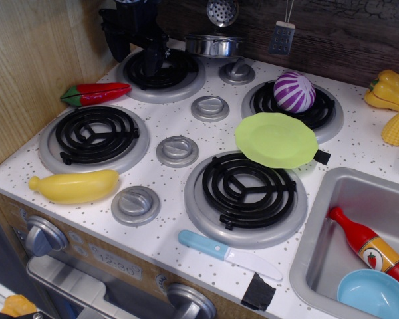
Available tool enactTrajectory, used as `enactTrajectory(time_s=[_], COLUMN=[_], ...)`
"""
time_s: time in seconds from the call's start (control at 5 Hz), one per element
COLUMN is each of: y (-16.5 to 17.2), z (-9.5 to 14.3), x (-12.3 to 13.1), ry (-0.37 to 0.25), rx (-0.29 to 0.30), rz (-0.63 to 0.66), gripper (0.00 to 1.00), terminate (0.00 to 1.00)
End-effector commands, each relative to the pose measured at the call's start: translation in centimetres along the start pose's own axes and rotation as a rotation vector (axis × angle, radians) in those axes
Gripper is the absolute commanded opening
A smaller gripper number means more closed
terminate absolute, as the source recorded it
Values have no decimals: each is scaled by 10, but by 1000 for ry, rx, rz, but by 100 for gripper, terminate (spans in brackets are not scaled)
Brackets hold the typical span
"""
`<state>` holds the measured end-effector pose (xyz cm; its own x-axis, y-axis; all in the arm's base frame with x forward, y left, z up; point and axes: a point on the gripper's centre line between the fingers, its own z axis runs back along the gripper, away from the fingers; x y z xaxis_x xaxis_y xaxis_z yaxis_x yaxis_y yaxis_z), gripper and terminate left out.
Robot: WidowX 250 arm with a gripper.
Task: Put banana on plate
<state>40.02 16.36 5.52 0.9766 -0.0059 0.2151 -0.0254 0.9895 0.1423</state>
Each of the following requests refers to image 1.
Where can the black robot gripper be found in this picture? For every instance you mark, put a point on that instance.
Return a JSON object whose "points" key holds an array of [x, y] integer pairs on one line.
{"points": [[134, 23]]}

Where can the silver oven knob right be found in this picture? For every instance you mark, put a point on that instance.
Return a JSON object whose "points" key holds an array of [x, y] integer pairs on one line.
{"points": [[189, 303]]}

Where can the yellow toy corn piece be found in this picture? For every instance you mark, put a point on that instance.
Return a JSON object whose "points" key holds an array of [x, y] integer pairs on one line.
{"points": [[390, 132]]}

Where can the stove burner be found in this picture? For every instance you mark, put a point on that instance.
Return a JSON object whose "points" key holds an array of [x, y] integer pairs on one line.
{"points": [[243, 204], [94, 138], [325, 117], [187, 78]]}

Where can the green plastic plate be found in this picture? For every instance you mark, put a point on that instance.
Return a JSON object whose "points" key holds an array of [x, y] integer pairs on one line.
{"points": [[276, 140]]}

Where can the silver stove knob back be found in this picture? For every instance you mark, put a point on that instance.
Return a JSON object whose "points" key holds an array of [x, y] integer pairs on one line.
{"points": [[237, 73]]}

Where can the back right stove burner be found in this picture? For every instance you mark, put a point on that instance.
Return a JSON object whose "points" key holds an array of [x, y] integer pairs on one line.
{"points": [[325, 117]]}

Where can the silver oven door handle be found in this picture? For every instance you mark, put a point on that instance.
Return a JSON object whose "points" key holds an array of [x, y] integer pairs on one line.
{"points": [[77, 287]]}

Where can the blue handled toy knife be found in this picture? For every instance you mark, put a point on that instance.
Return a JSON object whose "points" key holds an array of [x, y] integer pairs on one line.
{"points": [[228, 254]]}

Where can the front left stove burner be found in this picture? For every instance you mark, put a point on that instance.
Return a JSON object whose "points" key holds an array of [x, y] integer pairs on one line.
{"points": [[94, 138]]}

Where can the black tape piece front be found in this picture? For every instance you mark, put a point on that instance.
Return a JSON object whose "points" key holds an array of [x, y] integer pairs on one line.
{"points": [[258, 295]]}

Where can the silver metal sink basin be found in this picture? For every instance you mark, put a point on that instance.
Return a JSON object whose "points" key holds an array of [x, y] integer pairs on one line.
{"points": [[323, 257]]}

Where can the silver metal pot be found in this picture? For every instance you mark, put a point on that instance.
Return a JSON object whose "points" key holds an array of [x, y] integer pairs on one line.
{"points": [[214, 46]]}

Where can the silver stove knob upper middle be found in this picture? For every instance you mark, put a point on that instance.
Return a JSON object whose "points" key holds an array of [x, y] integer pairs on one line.
{"points": [[209, 109]]}

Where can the back left stove burner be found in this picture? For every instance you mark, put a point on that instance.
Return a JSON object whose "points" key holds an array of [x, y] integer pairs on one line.
{"points": [[187, 78]]}

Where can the yellow object bottom left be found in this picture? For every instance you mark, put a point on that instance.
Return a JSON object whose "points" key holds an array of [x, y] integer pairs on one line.
{"points": [[17, 305]]}

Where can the black tape piece by plate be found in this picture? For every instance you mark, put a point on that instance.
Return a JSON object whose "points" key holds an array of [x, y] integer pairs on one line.
{"points": [[322, 157]]}

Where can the light blue plastic bowl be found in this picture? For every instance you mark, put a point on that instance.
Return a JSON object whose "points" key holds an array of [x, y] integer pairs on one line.
{"points": [[370, 291]]}

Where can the purple striped toy onion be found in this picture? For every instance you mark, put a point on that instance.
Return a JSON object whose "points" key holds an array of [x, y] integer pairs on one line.
{"points": [[294, 92]]}

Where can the silver oven knob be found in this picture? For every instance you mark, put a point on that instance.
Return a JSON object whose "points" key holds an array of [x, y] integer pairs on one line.
{"points": [[189, 303], [44, 237]]}

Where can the yellow toy banana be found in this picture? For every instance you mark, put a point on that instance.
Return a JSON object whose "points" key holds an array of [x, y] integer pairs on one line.
{"points": [[73, 188]]}

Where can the red toy chili pepper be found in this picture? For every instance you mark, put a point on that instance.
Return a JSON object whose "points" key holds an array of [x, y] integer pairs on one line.
{"points": [[96, 93]]}

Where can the silver stove knob front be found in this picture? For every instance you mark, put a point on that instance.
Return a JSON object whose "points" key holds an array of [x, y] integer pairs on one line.
{"points": [[135, 206]]}

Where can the silver stove knob lower middle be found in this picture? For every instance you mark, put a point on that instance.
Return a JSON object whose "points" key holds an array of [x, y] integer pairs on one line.
{"points": [[177, 151]]}

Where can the silver oven knob left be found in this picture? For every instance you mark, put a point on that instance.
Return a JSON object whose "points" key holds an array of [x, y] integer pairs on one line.
{"points": [[44, 237]]}

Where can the oven clock display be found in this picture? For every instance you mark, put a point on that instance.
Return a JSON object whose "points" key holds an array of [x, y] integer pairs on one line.
{"points": [[116, 262]]}

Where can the silver stove knob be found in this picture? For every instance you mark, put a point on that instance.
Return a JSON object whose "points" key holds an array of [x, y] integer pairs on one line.
{"points": [[135, 206], [209, 109], [177, 151], [237, 73]]}

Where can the hanging metal strainer ladle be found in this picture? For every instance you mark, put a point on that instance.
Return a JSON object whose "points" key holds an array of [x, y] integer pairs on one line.
{"points": [[222, 13]]}

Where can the front right stove burner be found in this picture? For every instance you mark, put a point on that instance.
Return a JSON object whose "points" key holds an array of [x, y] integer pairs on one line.
{"points": [[243, 204]]}

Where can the red toy sauce bottle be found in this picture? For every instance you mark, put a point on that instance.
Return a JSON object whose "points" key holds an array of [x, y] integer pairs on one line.
{"points": [[368, 245]]}

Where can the yellow toy bell pepper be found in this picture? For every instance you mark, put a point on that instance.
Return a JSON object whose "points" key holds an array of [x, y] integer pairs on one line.
{"points": [[383, 91]]}

